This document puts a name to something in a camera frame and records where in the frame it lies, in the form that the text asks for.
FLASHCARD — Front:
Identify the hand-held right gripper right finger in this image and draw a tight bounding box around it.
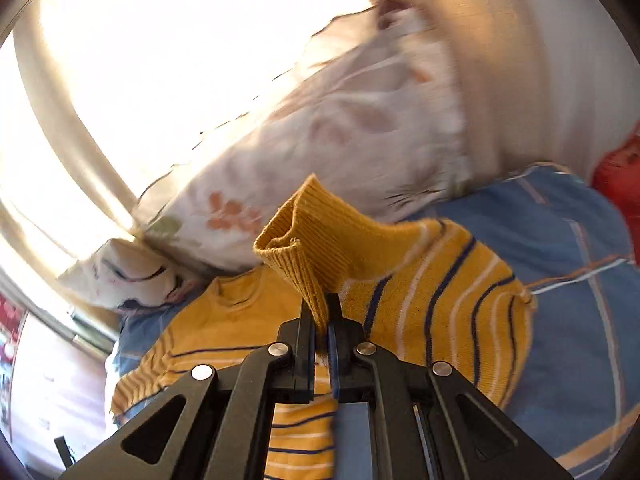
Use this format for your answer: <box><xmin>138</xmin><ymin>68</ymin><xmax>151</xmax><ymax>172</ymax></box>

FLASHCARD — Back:
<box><xmin>326</xmin><ymin>293</ymin><xmax>575</xmax><ymax>480</ymax></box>

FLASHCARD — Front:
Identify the small white printed pillow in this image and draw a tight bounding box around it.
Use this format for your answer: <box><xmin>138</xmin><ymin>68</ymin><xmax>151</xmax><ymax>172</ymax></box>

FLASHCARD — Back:
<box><xmin>56</xmin><ymin>238</ymin><xmax>213</xmax><ymax>315</ymax></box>

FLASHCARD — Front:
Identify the blue plaid bed sheet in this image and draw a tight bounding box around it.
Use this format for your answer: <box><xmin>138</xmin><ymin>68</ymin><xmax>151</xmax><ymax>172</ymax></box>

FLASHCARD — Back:
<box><xmin>104</xmin><ymin>162</ymin><xmax>637</xmax><ymax>480</ymax></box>

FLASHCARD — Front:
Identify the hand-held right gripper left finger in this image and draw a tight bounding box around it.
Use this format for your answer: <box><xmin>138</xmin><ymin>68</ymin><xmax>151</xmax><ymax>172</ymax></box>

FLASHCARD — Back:
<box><xmin>59</xmin><ymin>298</ymin><xmax>318</xmax><ymax>480</ymax></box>

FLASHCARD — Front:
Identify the white floral pillow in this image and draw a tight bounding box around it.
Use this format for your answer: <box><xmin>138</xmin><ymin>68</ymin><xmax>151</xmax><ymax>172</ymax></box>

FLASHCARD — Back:
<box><xmin>131</xmin><ymin>0</ymin><xmax>471</xmax><ymax>277</ymax></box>

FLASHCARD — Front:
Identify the yellow striped sweater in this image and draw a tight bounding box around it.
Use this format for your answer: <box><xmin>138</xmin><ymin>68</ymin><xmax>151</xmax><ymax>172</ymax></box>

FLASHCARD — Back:
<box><xmin>110</xmin><ymin>174</ymin><xmax>538</xmax><ymax>480</ymax></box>

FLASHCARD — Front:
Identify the beige curtain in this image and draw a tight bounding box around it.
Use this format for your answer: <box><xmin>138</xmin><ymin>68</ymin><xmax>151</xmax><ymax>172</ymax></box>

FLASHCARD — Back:
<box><xmin>0</xmin><ymin>0</ymin><xmax>146</xmax><ymax>351</ymax></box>

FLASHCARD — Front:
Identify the red cloth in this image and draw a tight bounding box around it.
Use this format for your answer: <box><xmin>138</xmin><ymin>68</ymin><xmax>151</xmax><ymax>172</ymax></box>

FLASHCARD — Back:
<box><xmin>590</xmin><ymin>136</ymin><xmax>640</xmax><ymax>266</ymax></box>

